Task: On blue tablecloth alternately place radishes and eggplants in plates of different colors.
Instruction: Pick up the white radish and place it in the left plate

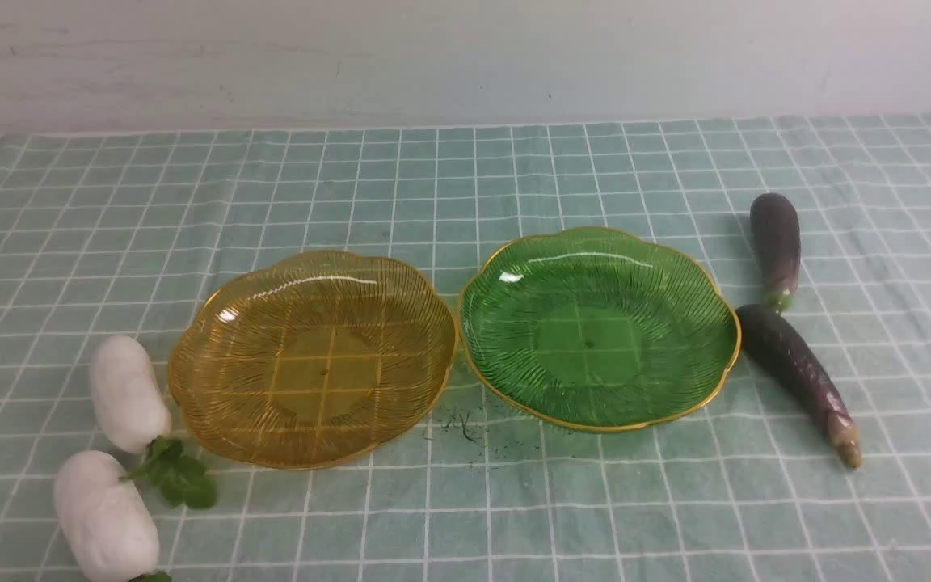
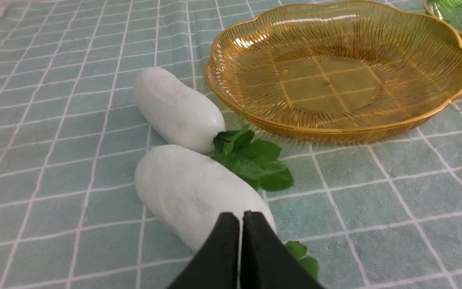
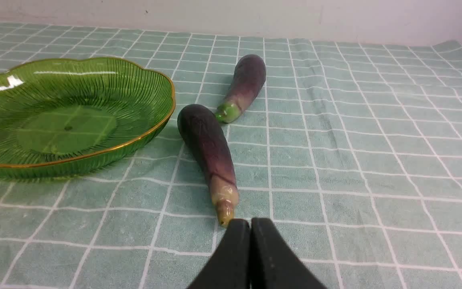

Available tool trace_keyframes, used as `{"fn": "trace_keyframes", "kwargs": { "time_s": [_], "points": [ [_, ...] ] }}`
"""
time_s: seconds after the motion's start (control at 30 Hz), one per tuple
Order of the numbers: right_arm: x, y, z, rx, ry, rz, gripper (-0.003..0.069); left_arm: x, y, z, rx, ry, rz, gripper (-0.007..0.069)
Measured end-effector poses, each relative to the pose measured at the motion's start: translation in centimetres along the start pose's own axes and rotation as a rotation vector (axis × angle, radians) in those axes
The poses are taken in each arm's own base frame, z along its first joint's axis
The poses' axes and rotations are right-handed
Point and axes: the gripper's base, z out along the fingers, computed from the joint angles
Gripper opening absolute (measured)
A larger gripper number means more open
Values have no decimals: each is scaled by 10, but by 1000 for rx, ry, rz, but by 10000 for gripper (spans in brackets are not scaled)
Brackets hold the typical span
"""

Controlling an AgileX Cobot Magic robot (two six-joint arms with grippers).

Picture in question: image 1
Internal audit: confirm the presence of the green plastic plate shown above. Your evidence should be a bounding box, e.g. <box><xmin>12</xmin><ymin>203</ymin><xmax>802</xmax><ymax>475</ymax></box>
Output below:
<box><xmin>457</xmin><ymin>227</ymin><xmax>742</xmax><ymax>433</ymax></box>

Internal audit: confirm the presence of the amber plastic plate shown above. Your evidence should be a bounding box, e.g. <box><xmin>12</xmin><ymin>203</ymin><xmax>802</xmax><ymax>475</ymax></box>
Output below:
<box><xmin>167</xmin><ymin>250</ymin><xmax>459</xmax><ymax>470</ymax></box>

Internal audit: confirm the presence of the green checkered tablecloth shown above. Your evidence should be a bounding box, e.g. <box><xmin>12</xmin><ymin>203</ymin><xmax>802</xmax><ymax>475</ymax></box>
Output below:
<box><xmin>0</xmin><ymin>114</ymin><xmax>931</xmax><ymax>581</ymax></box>

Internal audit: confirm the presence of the purple eggplant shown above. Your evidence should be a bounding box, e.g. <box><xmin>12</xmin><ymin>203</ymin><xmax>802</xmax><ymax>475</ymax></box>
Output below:
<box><xmin>749</xmin><ymin>192</ymin><xmax>802</xmax><ymax>313</ymax></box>
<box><xmin>735</xmin><ymin>303</ymin><xmax>863</xmax><ymax>468</ymax></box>

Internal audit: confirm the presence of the white radish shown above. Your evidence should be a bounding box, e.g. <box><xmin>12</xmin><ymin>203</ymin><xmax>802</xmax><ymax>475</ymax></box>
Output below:
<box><xmin>89</xmin><ymin>335</ymin><xmax>217</xmax><ymax>511</ymax></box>
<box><xmin>53</xmin><ymin>450</ymin><xmax>171</xmax><ymax>581</ymax></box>

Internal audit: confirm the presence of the purple eggplant lower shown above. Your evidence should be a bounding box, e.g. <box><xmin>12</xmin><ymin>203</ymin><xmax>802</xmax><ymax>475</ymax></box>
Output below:
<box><xmin>735</xmin><ymin>303</ymin><xmax>863</xmax><ymax>468</ymax></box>

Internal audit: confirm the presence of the purple eggplant upper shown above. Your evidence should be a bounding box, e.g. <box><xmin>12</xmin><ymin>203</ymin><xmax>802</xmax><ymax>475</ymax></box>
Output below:
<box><xmin>749</xmin><ymin>192</ymin><xmax>802</xmax><ymax>313</ymax></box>

